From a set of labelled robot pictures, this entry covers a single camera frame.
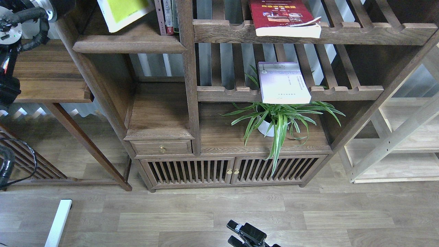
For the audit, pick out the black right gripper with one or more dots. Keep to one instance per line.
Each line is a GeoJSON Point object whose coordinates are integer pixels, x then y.
{"type": "Point", "coordinates": [251, 236]}

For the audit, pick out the yellow green paperback book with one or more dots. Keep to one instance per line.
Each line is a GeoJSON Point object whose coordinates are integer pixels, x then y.
{"type": "Point", "coordinates": [120, 13]}

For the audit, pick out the maroon book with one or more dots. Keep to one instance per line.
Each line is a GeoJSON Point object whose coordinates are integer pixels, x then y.
{"type": "Point", "coordinates": [161, 17]}

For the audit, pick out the light wooden shelf rack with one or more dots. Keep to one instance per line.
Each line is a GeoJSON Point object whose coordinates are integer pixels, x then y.
{"type": "Point", "coordinates": [402, 139]}

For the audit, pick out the white plant pot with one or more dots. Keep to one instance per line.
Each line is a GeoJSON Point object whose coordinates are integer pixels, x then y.
{"type": "Point", "coordinates": [264, 126]}

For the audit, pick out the green spider plant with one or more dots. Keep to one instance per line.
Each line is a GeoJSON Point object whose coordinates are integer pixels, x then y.
{"type": "Point", "coordinates": [282, 113]}

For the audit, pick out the brass drawer knob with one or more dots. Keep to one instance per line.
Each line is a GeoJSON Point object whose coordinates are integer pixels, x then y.
{"type": "Point", "coordinates": [162, 149]}

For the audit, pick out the dark wooden bookshelf cabinet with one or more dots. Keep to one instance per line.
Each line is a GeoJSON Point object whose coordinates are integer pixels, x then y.
{"type": "Point", "coordinates": [174, 90]}

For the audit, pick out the white purple paperback book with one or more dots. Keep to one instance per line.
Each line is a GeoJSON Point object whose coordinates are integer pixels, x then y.
{"type": "Point", "coordinates": [282, 83]}

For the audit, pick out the white metal stand leg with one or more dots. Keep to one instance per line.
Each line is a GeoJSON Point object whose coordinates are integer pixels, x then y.
{"type": "Point", "coordinates": [59, 222]}

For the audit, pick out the red paperback book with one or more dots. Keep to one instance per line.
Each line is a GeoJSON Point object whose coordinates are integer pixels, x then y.
{"type": "Point", "coordinates": [284, 18]}

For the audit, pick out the dark green upright book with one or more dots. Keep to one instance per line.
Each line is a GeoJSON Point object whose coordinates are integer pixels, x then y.
{"type": "Point", "coordinates": [175, 17]}

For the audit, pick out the white red upright book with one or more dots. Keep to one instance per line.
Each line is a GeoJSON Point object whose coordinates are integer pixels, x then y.
{"type": "Point", "coordinates": [169, 17]}

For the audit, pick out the dark wooden side table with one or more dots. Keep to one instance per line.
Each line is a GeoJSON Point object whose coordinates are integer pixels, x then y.
{"type": "Point", "coordinates": [53, 130]}

